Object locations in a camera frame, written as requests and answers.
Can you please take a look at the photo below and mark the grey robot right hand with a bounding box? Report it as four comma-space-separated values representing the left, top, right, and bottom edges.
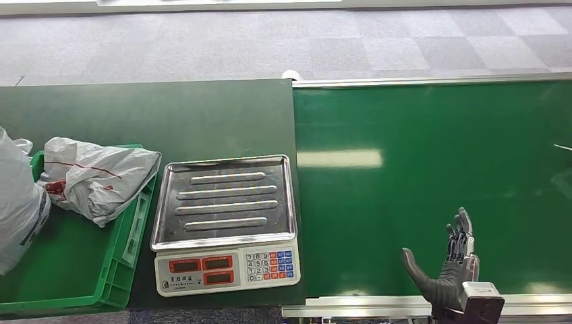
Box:
401, 207, 480, 313

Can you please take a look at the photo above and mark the grey plastic package with barcode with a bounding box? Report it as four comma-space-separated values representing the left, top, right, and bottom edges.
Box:
0, 127, 52, 276

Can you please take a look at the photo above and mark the green conveyor belt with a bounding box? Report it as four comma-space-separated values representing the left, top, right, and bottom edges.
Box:
292, 80, 572, 299

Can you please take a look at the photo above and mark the grey plastic package red stripe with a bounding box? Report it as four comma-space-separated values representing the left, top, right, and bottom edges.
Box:
38, 136, 163, 228

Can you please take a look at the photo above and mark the white electronic scale body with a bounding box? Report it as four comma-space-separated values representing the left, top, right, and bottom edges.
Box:
154, 239, 302, 298

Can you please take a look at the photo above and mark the stainless steel scale tray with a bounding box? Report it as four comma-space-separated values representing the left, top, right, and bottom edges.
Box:
150, 155, 298, 252

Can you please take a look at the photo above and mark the green plastic crate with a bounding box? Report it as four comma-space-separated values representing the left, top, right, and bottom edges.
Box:
0, 144, 157, 315

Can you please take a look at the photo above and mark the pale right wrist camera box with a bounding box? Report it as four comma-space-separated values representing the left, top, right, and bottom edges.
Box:
447, 281, 506, 324

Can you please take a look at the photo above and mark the silver conveyor side rail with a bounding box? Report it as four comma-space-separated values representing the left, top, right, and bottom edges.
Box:
282, 294, 572, 319
292, 72, 572, 89

